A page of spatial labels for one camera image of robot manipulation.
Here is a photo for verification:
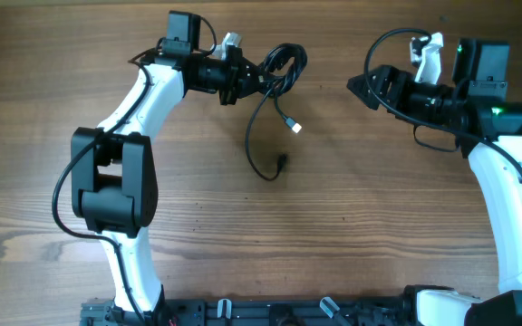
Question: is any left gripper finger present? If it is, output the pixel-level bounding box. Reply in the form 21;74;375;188
242;79;273;98
242;61;270;82

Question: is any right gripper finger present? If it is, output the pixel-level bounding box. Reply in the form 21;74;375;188
350;85;380;110
346;66;380;90

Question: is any thick black USB cable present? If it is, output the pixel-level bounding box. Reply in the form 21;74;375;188
257;43;309;135

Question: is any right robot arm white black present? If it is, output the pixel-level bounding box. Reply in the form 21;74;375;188
347;30;522;325

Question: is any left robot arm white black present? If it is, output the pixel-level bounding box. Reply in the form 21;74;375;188
59;11;307;324

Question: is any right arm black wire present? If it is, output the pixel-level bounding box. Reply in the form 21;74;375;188
362;27;522;268

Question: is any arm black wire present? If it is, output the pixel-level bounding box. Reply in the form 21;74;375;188
362;27;522;268
51;15;219;326

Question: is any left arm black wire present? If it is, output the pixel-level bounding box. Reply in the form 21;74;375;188
51;15;219;326

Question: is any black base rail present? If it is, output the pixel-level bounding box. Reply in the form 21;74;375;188
80;295;418;326

